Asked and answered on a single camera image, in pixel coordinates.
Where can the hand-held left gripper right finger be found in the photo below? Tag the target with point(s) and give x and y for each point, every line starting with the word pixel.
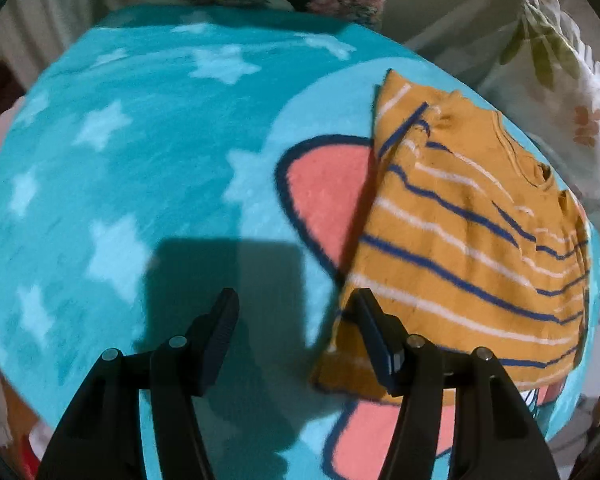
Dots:
pixel 376 342

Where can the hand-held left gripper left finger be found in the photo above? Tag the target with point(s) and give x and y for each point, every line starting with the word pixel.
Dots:
pixel 220 332

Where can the yellow striped sweater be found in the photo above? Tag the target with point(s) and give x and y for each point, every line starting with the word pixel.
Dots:
pixel 470 240

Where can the turquoise star blanket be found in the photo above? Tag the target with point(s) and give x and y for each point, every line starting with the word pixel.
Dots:
pixel 130 170

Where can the white leaf print pillow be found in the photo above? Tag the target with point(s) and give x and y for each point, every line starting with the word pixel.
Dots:
pixel 570 95

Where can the dark red cloth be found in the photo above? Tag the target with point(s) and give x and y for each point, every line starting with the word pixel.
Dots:
pixel 0 90

